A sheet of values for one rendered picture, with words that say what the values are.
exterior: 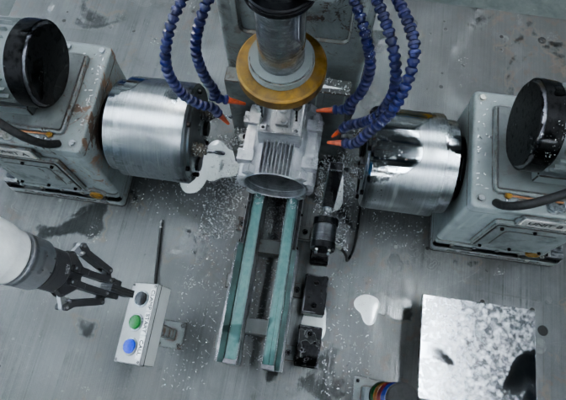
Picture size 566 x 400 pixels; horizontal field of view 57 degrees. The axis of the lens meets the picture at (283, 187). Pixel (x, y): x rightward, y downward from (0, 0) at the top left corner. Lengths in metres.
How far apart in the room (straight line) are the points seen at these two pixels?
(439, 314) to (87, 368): 0.90
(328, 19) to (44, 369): 1.12
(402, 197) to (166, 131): 0.55
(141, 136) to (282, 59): 0.42
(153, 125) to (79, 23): 0.77
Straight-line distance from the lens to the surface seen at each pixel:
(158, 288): 1.17
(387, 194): 1.20
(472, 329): 1.36
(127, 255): 1.50
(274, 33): 0.90
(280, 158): 1.21
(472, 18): 1.89
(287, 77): 1.00
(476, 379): 1.35
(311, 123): 1.27
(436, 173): 1.18
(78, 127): 1.26
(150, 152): 1.23
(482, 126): 1.25
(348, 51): 1.30
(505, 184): 1.19
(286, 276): 1.30
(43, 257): 0.94
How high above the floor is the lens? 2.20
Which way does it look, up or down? 69 degrees down
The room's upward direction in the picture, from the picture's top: 2 degrees counter-clockwise
